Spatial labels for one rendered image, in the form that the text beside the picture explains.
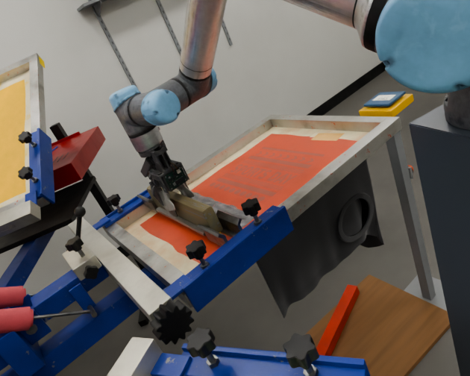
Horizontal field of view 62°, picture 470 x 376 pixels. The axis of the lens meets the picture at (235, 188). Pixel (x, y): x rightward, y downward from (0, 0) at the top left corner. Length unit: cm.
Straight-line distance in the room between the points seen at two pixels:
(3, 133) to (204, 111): 198
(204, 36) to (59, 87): 224
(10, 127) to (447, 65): 160
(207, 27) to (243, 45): 285
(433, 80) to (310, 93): 377
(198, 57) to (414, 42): 55
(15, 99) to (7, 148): 26
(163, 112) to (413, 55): 56
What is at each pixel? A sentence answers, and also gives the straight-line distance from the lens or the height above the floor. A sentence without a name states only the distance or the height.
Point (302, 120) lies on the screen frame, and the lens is 144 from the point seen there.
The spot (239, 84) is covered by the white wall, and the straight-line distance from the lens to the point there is 362.
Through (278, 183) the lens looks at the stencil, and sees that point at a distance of 114.
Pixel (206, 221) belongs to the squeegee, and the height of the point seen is 103.
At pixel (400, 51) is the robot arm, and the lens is 44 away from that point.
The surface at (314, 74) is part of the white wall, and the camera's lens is 424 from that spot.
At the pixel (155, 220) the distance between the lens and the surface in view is 127.
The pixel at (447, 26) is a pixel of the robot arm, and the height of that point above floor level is 137.
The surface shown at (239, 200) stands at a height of 96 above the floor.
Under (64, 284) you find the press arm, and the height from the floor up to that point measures 104.
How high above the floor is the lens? 147
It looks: 25 degrees down
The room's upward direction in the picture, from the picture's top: 24 degrees counter-clockwise
